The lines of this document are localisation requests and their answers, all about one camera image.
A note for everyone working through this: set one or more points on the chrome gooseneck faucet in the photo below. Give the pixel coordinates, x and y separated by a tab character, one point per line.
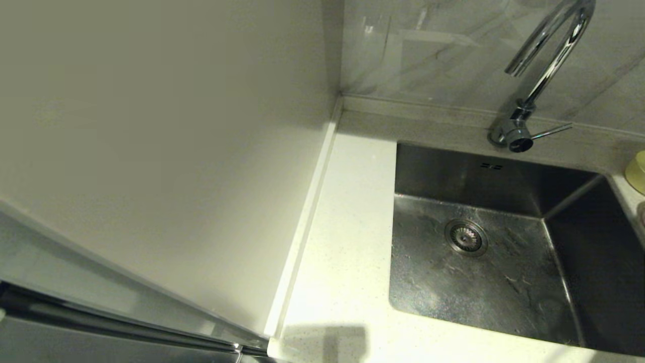
515	133

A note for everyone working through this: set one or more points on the pink round bowl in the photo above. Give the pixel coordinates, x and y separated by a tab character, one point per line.
642	214

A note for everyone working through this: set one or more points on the steel refrigerator door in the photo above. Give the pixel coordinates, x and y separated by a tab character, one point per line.
50	254

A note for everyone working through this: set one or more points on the stainless steel sink basin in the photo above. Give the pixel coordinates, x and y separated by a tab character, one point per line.
453	282

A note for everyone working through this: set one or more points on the round metal drain strainer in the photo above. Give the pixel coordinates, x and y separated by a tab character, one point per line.
466	238

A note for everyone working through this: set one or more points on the white countertop edge strip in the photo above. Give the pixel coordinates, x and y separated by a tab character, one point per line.
302	227

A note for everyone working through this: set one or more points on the yellow round bowl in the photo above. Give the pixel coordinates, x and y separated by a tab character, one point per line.
637	174

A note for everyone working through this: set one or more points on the white tall side panel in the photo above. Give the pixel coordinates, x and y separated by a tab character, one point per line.
151	126

